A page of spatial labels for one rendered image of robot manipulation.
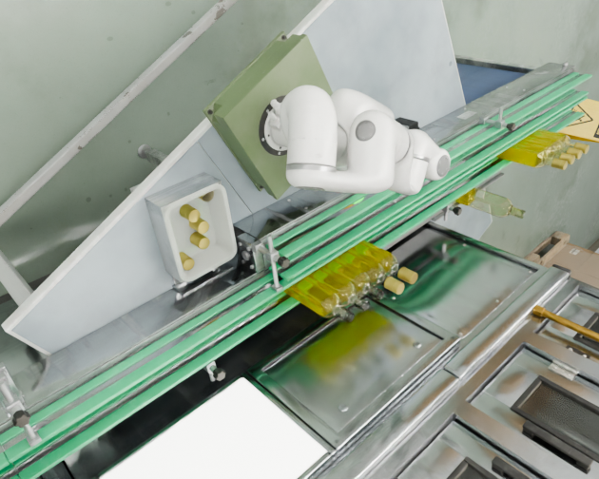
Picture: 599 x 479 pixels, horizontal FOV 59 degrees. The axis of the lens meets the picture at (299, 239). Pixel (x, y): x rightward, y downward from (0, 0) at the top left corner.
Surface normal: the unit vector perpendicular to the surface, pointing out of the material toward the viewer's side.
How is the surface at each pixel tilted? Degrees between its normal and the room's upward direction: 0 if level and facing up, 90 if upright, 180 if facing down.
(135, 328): 90
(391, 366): 90
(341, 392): 90
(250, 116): 2
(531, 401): 90
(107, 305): 0
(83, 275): 0
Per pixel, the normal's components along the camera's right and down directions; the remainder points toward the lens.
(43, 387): -0.10, -0.83
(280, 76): 0.65, 0.38
